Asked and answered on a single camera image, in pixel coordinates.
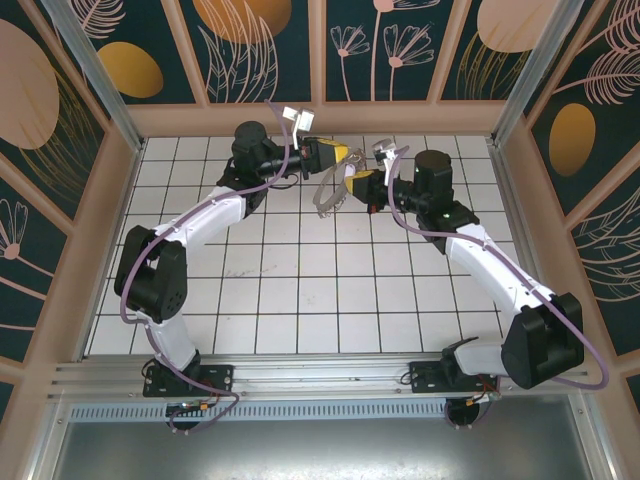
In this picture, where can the aluminium side rail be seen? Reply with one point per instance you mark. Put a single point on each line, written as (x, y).
(515, 215)

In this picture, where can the aluminium corner post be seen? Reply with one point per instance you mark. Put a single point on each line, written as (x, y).
(95, 70)
(533, 70)

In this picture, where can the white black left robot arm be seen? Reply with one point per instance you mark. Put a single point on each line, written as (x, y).
(200, 222)

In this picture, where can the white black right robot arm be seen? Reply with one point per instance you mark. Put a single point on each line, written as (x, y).
(490, 265)

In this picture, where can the long aluminium base rail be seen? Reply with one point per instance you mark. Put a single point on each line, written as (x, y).
(320, 375)

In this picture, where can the grey metal sheet panel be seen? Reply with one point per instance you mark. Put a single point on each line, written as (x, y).
(320, 450)

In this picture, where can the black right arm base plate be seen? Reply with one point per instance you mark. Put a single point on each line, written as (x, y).
(422, 380)

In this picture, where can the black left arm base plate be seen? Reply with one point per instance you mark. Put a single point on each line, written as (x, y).
(220, 380)

